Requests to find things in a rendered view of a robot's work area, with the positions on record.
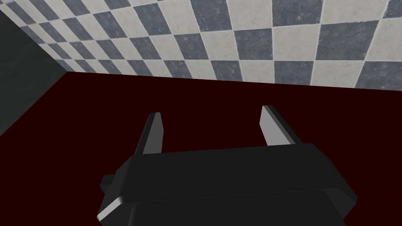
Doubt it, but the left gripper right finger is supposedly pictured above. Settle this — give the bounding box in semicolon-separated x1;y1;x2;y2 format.
259;105;303;147

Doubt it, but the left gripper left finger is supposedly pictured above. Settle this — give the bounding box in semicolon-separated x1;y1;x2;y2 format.
134;111;164;156

